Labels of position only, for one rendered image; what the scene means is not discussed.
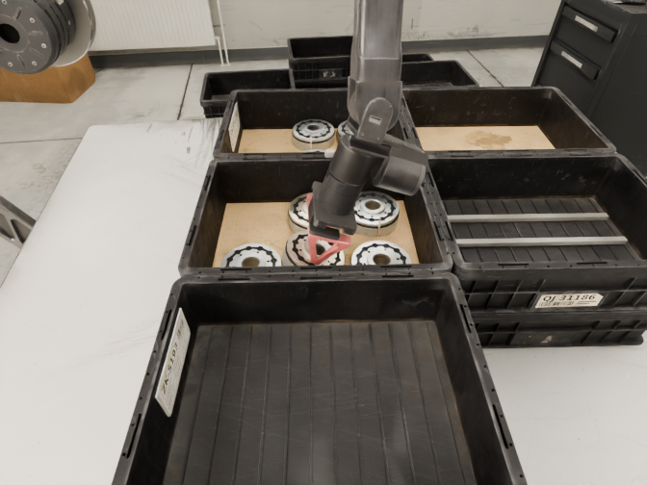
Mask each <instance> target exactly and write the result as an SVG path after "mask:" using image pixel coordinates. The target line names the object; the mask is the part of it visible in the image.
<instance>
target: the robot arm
mask: <svg viewBox="0 0 647 485"><path fill-rule="evenodd" d="M402 12H403V0H354V20H353V34H352V35H353V39H352V46H351V53H350V76H349V77H348V110H349V118H348V121H347V124H346V125H347V126H348V127H349V129H350V130H351V131H352V134H349V133H347V134H345V135H343V136H342V137H341V138H340V140H339V143H338V145H337V148H336V151H335V153H334V156H333V158H332V161H331V163H330V166H329V168H328V171H327V173H326V176H325V177H324V180H323V182H322V183H320V182H317V181H315V182H314V183H313V185H312V188H311V190H313V194H312V193H308V194H307V210H308V221H309V226H308V241H309V250H310V260H311V263H312V264H316V265H319V264H321V263H322V262H323V261H325V260H326V259H328V258H329V257H330V256H332V255H334V254H336V253H338V252H340V251H342V250H344V249H346V248H348V247H350V245H351V236H353V235H354V233H355V231H356V229H357V224H356V218H355V212H354V205H355V203H356V200H357V198H358V196H359V194H360V193H361V191H362V189H363V187H364V185H365V182H366V180H367V178H368V176H369V174H370V172H371V177H372V182H373V185H374V186H376V187H379V188H383V189H386V190H389V191H396V192H399V193H403V194H407V195H414V194H415V193H416V192H417V191H418V189H419V188H420V187H421V185H422V183H423V180H424V177H425V173H426V165H427V161H428V155H427V153H425V152H424V151H423V150H422V149H420V148H419V147H418V146H416V144H414V145H413V144H411V143H409V142H406V141H404V140H400V139H398V138H397V137H393V136H391V135H388V134H386V132H387V131H389V130H390V129H391V128H392V127H393V126H394V125H395V124H396V122H397V121H398V118H399V116H400V110H401V90H402V81H401V62H402V48H401V25H402ZM330 227H335V228H339V229H343V230H342V233H343V234H340V232H339V230H338V229H335V228H330ZM344 234H346V235H344ZM349 235H350V236H349ZM318 240H321V241H326V242H330V243H334V244H333V245H332V246H331V247H330V248H329V249H328V250H327V251H326V252H325V253H323V254H322V255H321V256H320V257H318V256H317V252H316V242H317V241H318Z"/></svg>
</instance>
